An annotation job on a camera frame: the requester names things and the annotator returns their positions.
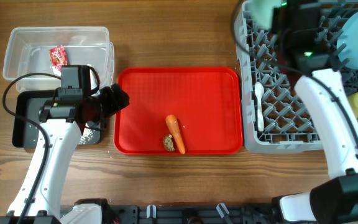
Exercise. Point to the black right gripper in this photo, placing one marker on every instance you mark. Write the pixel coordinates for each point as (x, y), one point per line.
(279, 17)

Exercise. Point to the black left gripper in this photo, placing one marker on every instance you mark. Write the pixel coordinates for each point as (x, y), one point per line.
(114, 106)

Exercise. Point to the green bowl with rice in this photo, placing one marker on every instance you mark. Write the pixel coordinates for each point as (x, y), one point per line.
(262, 12)

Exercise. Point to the red snack wrapper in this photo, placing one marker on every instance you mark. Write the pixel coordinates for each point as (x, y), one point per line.
(58, 58)

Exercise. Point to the orange carrot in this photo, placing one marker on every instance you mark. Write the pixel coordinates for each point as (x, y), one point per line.
(173, 126)

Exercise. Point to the brown shiitake mushroom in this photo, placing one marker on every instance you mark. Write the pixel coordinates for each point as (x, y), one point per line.
(168, 143)

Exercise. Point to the white plastic spoon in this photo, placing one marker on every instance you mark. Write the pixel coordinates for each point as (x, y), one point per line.
(259, 92)

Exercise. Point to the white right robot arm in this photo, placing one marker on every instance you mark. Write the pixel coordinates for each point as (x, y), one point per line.
(320, 88)

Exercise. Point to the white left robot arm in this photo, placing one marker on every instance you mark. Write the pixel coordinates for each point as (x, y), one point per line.
(61, 125)

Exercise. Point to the grey dishwasher rack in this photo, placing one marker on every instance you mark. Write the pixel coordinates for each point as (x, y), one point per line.
(287, 124)

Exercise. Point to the pile of white rice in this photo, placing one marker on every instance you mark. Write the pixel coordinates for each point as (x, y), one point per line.
(86, 137)

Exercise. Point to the black tray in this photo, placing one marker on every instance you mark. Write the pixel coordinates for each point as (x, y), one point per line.
(26, 135)

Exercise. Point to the clear plastic bin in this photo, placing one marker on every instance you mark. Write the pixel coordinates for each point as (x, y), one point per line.
(28, 50)

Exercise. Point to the red serving tray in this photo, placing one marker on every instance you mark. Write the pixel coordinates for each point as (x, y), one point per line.
(205, 101)

